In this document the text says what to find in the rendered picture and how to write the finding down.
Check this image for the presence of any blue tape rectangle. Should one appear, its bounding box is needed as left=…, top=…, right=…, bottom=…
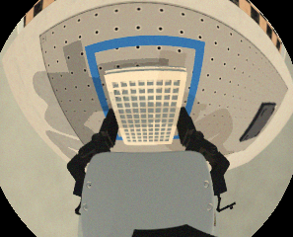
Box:
left=85, top=36, right=205, bottom=117

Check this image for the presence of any cream well plate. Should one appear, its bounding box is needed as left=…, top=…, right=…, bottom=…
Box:
left=105, top=65, right=187, bottom=145

